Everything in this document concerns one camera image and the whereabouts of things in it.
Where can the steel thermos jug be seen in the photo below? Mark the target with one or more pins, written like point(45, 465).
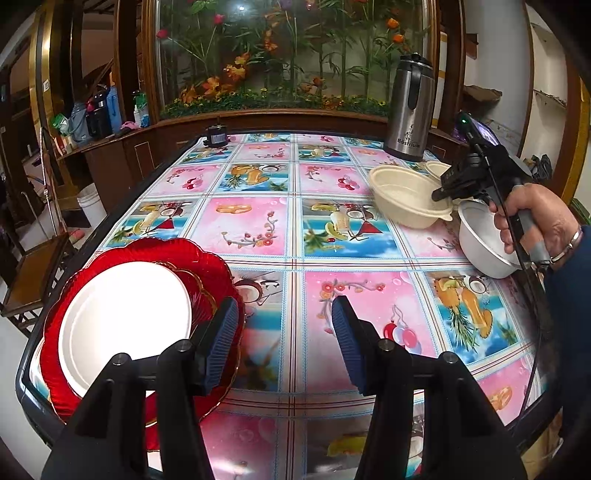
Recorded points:
point(408, 106)

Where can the black thermos flask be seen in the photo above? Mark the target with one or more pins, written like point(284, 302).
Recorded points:
point(98, 117)

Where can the white bowl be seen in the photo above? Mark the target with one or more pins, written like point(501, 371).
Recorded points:
point(480, 240)

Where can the glass flower display case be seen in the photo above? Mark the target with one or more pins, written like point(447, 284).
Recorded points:
point(286, 55)

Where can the small red scalloped plate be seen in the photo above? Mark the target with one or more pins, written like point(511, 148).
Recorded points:
point(201, 295)

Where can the white plate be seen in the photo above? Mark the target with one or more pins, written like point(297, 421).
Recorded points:
point(124, 314)

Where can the printed fruit tablecloth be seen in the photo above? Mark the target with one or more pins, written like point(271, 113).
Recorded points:
point(369, 295)

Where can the white bucket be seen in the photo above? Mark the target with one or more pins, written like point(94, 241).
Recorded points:
point(91, 203)

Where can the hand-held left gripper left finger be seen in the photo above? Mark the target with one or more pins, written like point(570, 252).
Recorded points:
point(221, 346)

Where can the large beige bowl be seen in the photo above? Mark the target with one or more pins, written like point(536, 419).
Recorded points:
point(401, 194)

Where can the person's right hand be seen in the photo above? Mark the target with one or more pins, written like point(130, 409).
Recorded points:
point(549, 217)

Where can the green bag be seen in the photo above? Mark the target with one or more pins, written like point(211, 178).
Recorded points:
point(60, 125)

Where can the person's right forearm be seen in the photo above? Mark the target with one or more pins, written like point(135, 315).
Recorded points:
point(572, 323)

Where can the mop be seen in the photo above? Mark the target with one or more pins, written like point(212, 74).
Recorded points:
point(46, 191)

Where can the pink cloth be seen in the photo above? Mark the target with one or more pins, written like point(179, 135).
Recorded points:
point(129, 125)

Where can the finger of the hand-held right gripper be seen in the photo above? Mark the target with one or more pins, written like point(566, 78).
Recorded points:
point(448, 193)

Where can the small beige bowl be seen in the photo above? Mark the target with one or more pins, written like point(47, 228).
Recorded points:
point(436, 168)

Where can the green and white bottle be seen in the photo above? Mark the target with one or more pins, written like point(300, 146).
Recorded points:
point(141, 113)

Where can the wooden chair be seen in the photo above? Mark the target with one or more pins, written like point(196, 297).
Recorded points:
point(37, 272)

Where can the light blue thermos flask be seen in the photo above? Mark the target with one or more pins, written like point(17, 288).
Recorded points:
point(80, 123)

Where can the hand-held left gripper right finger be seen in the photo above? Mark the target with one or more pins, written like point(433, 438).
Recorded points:
point(348, 346)

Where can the small black device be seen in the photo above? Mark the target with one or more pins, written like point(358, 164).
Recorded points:
point(216, 136)

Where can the large red scalloped plate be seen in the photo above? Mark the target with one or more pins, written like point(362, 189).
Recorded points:
point(152, 249)

